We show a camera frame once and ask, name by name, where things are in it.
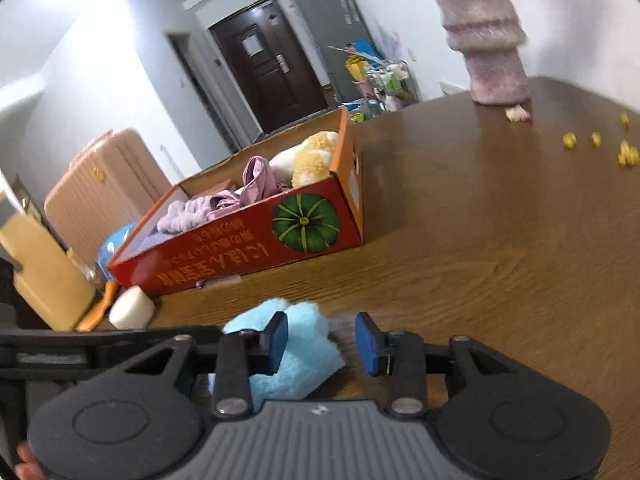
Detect pink ribbed suitcase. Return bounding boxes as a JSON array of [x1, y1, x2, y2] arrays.
[[44, 128, 173, 263]]

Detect pink textured vase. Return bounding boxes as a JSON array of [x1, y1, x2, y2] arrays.
[[426, 0, 531, 107]]

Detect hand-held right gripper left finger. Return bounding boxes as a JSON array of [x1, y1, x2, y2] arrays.
[[122, 311, 290, 420]]

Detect purple fluffy headband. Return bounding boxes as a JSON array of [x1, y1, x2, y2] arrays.
[[157, 195, 216, 235]]

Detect floor clutter pile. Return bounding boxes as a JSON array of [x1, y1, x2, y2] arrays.
[[345, 100, 381, 123]]

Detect grey side door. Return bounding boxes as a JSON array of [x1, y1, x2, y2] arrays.
[[167, 32, 251, 153]]

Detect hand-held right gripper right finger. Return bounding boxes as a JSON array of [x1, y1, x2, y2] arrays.
[[355, 311, 523, 418]]

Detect red cardboard box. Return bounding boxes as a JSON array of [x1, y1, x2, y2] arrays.
[[106, 107, 364, 297]]

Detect person's left hand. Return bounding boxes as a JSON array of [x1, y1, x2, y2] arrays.
[[14, 442, 45, 480]]

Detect wire storage cart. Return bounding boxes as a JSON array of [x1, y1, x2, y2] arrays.
[[367, 60, 420, 111]]

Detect purple satin scrunchie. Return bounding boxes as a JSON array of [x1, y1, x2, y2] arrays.
[[210, 156, 291, 216]]

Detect grey refrigerator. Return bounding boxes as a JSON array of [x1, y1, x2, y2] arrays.
[[281, 0, 381, 103]]

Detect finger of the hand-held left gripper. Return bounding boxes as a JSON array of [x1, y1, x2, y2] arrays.
[[95, 326, 223, 361]]

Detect white round sponge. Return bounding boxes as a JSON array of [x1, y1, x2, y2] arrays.
[[108, 286, 156, 330]]

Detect blue wet wipes pack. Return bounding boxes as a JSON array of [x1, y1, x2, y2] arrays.
[[97, 223, 137, 281]]

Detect dark brown entrance door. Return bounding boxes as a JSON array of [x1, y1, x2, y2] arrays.
[[207, 0, 331, 136]]

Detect yellow thermos bottle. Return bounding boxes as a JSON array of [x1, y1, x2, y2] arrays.
[[0, 191, 98, 332]]

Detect blue plush toy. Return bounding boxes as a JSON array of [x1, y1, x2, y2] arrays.
[[209, 298, 346, 413]]

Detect scattered yellow crumbs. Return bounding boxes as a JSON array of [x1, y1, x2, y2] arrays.
[[562, 112, 640, 167]]

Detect yellow plush toy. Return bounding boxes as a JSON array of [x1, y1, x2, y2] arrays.
[[291, 131, 340, 190]]

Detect orange shoehorn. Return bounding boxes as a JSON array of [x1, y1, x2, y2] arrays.
[[76, 281, 121, 332]]

